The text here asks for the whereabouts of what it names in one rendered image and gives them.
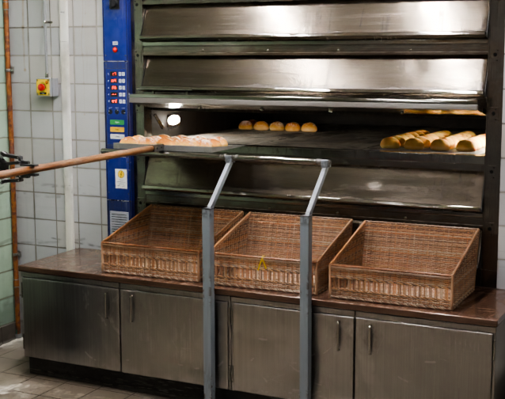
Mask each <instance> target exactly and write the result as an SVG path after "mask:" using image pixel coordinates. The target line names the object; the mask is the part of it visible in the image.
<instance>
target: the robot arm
mask: <svg viewBox="0 0 505 399"><path fill-rule="evenodd" d="M4 157H7V158H15V159H18V161H9V162H7V161H6V160H5V159H4ZM16 164H20V166H31V167H35V166H39V164H30V161H24V160H23V156H21V155H16V154H8V153H7V152H5V151H0V171H3V170H7V169H9V165H16ZM36 176H39V174H38V173H30V174H25V175H20V176H17V177H19V178H18V179H6V178H3V179H1V182H0V184H6V183H9V182H22V181H24V179H23V178H30V177H36Z"/></svg>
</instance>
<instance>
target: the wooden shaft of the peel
mask: <svg viewBox="0 0 505 399"><path fill-rule="evenodd" d="M152 151H154V147H153V146H143V147H138V148H133V149H128V150H119V151H114V152H110V153H105V154H96V155H91V156H86V157H81V158H72V159H68V160H63V161H54V162H49V163H44V164H39V166H35V167H31V166H26V167H21V168H16V169H7V170H3V171H0V179H3V178H8V177H16V176H20V175H25V174H30V173H38V172H43V171H48V170H52V169H60V168H65V167H69V166H74V165H82V164H86V163H91V162H99V161H103V160H108V159H113V158H121V157H126V156H131V155H135V154H143V153H148V152H152Z"/></svg>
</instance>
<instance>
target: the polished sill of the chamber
mask: <svg viewBox="0 0 505 399"><path fill-rule="evenodd" d="M217 152H218V153H235V154H269V155H286V156H303V157H320V158H354V159H371V160H388V161H406V162H439V163H456V164H474V165H484V158H485V154H449V153H430V152H411V151H391V150H355V149H336V148H316V147H297V146H261V145H245V146H240V147H237V148H233V149H228V150H221V151H217Z"/></svg>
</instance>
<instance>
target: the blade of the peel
mask: <svg viewBox="0 0 505 399"><path fill-rule="evenodd" d="M149 145H152V144H137V143H119V142H114V143H113V149H133V148H138V147H143V146H149ZM240 146H245V145H228V146H177V145H164V150H168V151H187V152H206V153H213V152H217V151H221V150H228V149H233V148H237V147H240Z"/></svg>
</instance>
